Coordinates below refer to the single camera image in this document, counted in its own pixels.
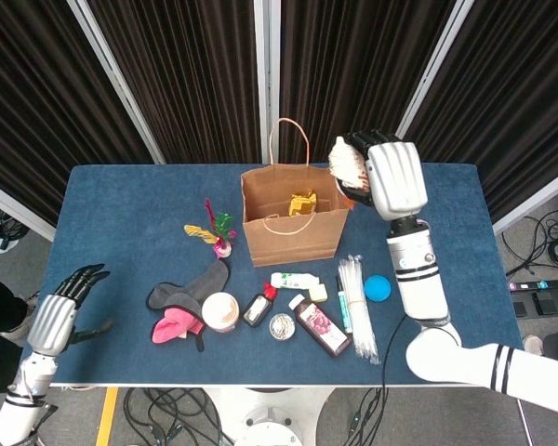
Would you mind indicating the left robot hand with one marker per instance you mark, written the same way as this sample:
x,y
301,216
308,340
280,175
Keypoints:
x,y
51,325

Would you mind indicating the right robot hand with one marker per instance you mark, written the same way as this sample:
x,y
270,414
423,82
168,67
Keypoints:
x,y
397,181

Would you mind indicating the orange snack bag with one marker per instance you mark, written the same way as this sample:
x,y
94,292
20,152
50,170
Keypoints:
x,y
346,162

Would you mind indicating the gold foil package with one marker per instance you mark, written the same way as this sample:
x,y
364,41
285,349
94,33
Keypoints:
x,y
302,204

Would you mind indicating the blue ball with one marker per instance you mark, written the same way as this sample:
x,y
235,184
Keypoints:
x,y
378,288

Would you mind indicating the bundle of transparent straws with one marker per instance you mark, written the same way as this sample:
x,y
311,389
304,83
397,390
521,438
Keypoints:
x,y
360,316

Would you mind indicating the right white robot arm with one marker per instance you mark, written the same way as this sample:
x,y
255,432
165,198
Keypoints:
x,y
421,288

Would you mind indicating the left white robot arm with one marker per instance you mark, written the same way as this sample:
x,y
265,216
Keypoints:
x,y
21,409

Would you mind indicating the brown paper shopping bag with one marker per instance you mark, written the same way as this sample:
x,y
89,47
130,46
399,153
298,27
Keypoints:
x,y
293,246

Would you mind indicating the yellow sponge block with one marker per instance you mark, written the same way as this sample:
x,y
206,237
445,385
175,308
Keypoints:
x,y
318,292

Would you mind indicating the white and green tube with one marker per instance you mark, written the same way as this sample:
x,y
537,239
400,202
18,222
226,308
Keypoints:
x,y
293,279

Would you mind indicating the black pleated curtain panel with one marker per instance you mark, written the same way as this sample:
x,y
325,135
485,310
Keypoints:
x,y
353,69
37,93
190,69
516,93

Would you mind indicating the pink and grey cloth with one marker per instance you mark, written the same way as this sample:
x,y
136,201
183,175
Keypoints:
x,y
186,290

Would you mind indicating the green marker pen black cap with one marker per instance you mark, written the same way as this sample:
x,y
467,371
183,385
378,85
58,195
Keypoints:
x,y
345,311

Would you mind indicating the blue fabric covered table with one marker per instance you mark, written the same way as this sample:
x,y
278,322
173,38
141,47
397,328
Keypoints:
x,y
121,195

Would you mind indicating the dark juice bottle grape label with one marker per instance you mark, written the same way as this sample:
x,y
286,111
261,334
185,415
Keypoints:
x,y
321,325

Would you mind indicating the clear jar of rubber bands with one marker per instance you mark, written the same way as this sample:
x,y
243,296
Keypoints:
x,y
221,312

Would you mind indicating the colourful feather shuttlecock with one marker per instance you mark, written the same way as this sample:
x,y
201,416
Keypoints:
x,y
221,232

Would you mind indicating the black ink bottle red cap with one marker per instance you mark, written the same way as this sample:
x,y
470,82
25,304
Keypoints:
x,y
257,309

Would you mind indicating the black foot pedal unit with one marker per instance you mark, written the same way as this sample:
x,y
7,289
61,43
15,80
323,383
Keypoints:
x,y
544,302

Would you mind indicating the white sneaker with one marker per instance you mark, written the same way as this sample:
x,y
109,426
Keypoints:
x,y
533,344

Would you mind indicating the white partition frame post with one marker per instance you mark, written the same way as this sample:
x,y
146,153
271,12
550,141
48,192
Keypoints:
x,y
116,79
535,204
434,65
14,206
266,69

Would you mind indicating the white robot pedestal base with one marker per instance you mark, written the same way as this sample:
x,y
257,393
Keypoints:
x,y
265,418

